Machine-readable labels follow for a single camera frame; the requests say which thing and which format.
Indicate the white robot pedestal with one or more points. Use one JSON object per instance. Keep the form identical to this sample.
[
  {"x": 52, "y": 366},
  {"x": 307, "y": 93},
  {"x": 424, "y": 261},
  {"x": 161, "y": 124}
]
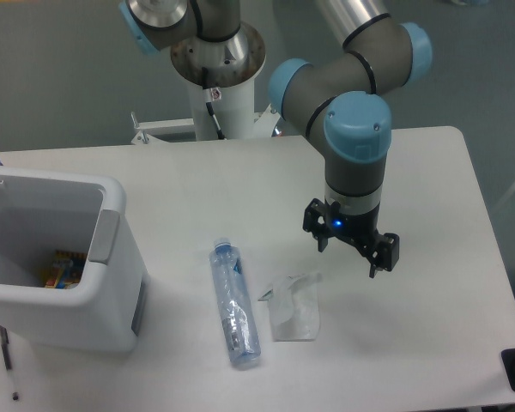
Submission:
[{"x": 219, "y": 79}]

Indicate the clear plastic water bottle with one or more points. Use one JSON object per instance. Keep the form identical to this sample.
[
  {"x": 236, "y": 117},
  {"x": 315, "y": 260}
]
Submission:
[{"x": 234, "y": 305}]

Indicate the black pen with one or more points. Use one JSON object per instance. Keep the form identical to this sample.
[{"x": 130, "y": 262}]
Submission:
[{"x": 4, "y": 342}]

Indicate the colourful snack wrapper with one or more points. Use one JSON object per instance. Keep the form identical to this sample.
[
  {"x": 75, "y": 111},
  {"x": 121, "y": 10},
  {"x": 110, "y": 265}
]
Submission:
[{"x": 65, "y": 270}]

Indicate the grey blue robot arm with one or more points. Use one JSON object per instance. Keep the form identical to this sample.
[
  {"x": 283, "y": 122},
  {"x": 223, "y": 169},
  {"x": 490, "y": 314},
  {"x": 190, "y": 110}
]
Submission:
[{"x": 338, "y": 108}]

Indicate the white plastic trash can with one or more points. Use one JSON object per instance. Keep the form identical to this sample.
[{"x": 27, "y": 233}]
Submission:
[{"x": 41, "y": 212}]

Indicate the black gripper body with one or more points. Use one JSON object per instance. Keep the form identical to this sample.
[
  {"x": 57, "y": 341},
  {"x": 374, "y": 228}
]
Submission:
[{"x": 359, "y": 231}]

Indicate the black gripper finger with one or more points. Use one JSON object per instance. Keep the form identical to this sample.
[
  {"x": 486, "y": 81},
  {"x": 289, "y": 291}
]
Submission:
[
  {"x": 382, "y": 251},
  {"x": 321, "y": 220}
]

